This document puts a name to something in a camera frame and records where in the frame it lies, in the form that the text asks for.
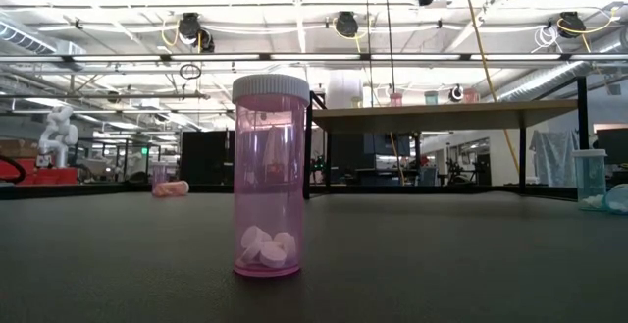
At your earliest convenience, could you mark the white robot figure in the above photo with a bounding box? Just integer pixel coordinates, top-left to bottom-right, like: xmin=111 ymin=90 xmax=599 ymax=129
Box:
xmin=37 ymin=105 xmax=79 ymax=170

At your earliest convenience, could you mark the silver ventilation duct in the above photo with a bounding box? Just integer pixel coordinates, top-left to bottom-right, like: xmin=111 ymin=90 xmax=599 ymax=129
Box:
xmin=0 ymin=18 xmax=87 ymax=72
xmin=495 ymin=27 xmax=628 ymax=103

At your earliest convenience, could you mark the blue chair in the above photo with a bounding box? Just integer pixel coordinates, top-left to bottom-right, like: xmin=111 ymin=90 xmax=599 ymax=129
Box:
xmin=419 ymin=165 xmax=441 ymax=187

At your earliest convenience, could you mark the black hanging cable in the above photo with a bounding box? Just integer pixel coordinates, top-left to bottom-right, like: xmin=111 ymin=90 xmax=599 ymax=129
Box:
xmin=384 ymin=3 xmax=395 ymax=93

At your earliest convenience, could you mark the black monitor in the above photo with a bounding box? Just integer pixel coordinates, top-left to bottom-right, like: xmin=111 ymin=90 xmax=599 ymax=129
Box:
xmin=596 ymin=127 xmax=628 ymax=166

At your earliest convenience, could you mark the black hose loop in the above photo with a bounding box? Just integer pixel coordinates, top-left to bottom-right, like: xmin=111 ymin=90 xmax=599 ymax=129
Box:
xmin=0 ymin=154 xmax=27 ymax=185

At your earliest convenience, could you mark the yellow hanging cable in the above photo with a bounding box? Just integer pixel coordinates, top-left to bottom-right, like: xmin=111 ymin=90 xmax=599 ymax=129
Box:
xmin=460 ymin=0 xmax=521 ymax=175

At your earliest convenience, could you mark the patterned cloth cover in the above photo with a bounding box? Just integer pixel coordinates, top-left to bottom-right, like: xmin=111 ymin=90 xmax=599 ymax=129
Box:
xmin=529 ymin=129 xmax=581 ymax=188

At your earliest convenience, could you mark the wooden shelf black metal frame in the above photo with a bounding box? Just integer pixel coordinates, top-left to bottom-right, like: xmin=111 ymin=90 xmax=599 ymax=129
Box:
xmin=302 ymin=76 xmax=592 ymax=205

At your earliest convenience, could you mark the black aluminium rig frame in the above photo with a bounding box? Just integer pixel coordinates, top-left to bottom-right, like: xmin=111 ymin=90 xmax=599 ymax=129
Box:
xmin=0 ymin=181 xmax=628 ymax=202

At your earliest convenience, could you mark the ceiling light tube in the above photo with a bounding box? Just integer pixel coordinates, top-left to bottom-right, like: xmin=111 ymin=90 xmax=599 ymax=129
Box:
xmin=170 ymin=54 xmax=261 ymax=62
xmin=269 ymin=53 xmax=363 ymax=62
xmin=569 ymin=53 xmax=628 ymax=62
xmin=371 ymin=53 xmax=462 ymax=62
xmin=470 ymin=53 xmax=562 ymax=62
xmin=72 ymin=54 xmax=163 ymax=63

